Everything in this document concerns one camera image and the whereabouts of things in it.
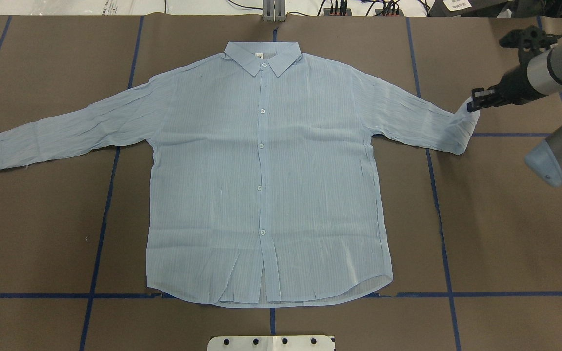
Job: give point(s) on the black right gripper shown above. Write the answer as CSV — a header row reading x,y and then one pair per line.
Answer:
x,y
512,87

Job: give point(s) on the light blue button shirt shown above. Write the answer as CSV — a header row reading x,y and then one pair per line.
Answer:
x,y
264,189

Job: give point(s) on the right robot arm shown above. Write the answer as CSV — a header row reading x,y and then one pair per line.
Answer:
x,y
537,75

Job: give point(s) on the white central pillar base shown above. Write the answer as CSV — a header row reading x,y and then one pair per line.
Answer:
x,y
273,343

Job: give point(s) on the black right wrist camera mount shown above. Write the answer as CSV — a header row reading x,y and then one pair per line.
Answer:
x,y
531,38

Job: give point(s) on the aluminium frame post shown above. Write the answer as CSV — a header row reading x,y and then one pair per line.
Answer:
x,y
274,11

